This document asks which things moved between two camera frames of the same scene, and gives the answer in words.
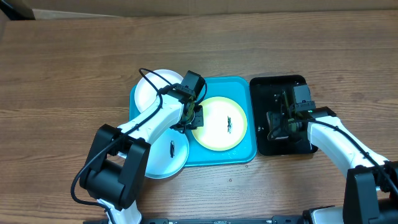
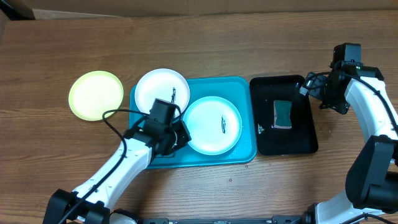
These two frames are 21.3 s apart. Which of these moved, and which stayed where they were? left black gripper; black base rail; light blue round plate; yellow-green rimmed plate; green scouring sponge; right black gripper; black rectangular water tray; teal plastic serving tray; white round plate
Moved: green scouring sponge; right black gripper; yellow-green rimmed plate; light blue round plate; left black gripper
Stayed: black rectangular water tray; white round plate; black base rail; teal plastic serving tray
